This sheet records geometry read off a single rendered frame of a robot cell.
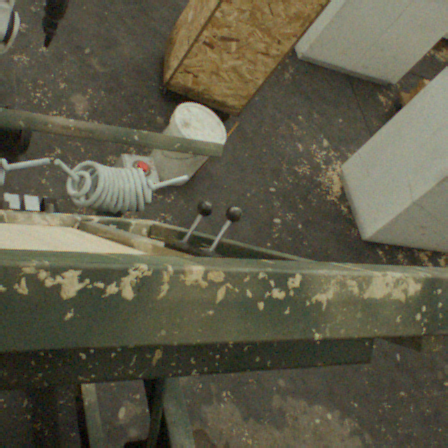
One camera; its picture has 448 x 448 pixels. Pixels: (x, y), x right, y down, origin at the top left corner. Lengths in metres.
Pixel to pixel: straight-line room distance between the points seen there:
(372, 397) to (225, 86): 1.89
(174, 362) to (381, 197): 3.17
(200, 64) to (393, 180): 1.32
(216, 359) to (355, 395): 2.51
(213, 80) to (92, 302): 3.20
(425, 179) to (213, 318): 3.16
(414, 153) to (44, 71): 2.11
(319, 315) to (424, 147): 3.08
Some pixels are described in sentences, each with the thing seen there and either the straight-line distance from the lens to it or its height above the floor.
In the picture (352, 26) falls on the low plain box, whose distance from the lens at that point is 5.06.
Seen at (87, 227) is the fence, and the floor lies 0.95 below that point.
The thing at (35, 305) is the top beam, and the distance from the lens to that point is 0.75.
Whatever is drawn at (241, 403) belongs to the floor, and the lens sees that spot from 3.17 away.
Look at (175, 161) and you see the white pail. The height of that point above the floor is 0.18.
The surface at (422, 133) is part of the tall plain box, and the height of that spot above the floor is 0.70.
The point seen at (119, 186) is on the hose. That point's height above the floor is 1.83.
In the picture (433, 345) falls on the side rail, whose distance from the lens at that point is 1.32.
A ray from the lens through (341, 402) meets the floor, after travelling 3.53.
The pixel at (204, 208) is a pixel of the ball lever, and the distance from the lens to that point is 1.54.
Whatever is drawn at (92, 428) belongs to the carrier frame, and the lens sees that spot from 2.60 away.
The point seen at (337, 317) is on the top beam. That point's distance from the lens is 0.99.
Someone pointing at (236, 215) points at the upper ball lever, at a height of 1.52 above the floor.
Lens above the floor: 2.49
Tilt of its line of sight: 43 degrees down
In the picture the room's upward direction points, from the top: 43 degrees clockwise
